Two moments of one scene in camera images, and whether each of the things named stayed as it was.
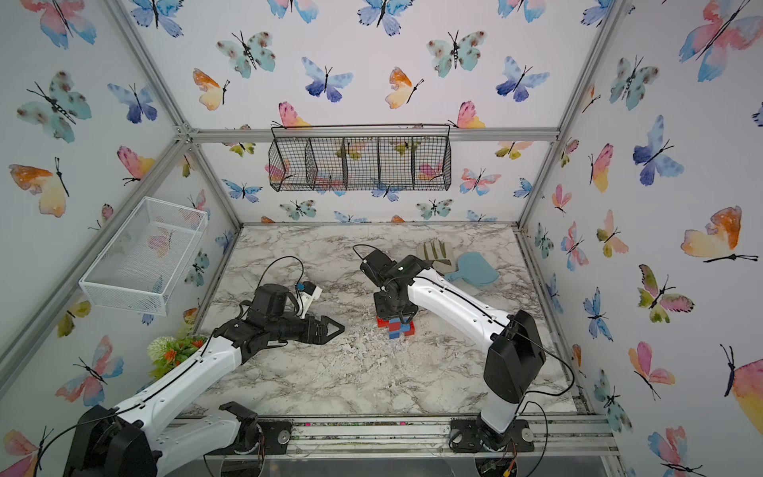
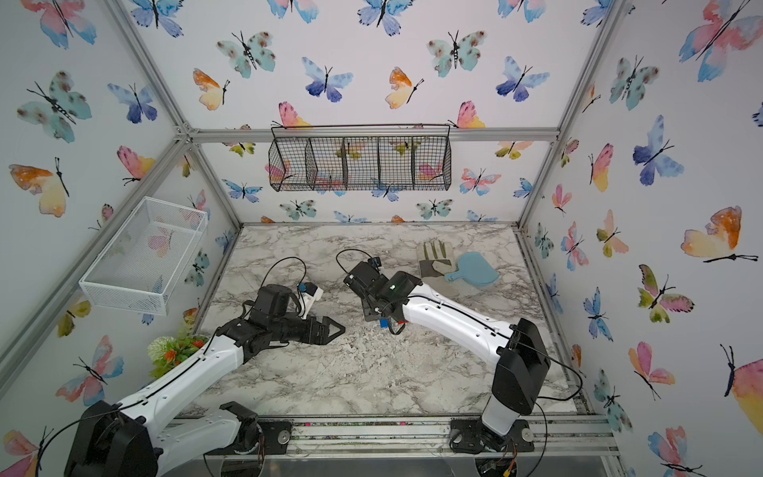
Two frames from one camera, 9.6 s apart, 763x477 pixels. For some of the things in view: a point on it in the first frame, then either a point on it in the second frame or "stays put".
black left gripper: x=311 y=338 stays put
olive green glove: x=442 y=253 stays put
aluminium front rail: x=564 y=435 stays put
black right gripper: x=380 y=310 -> x=369 y=314
